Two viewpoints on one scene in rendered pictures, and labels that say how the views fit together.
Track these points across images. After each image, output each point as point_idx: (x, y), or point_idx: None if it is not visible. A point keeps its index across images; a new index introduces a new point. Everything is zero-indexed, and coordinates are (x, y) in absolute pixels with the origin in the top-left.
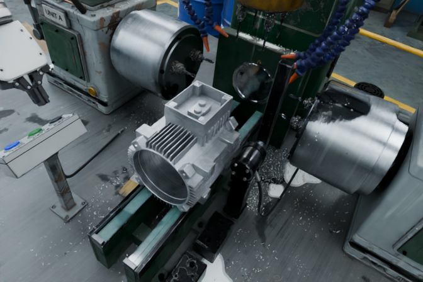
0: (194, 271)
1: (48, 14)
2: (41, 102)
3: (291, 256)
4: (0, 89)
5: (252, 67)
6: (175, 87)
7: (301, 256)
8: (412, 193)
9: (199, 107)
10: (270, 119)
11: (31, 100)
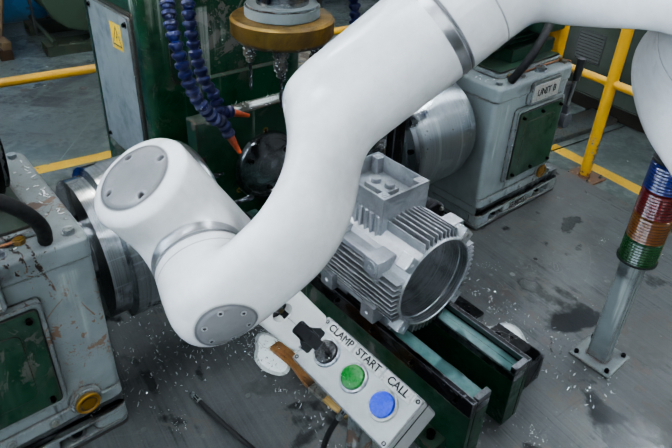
0: (506, 335)
1: None
2: (320, 334)
3: (476, 268)
4: (317, 348)
5: (262, 142)
6: None
7: (477, 260)
8: (501, 119)
9: (387, 181)
10: (400, 151)
11: (309, 346)
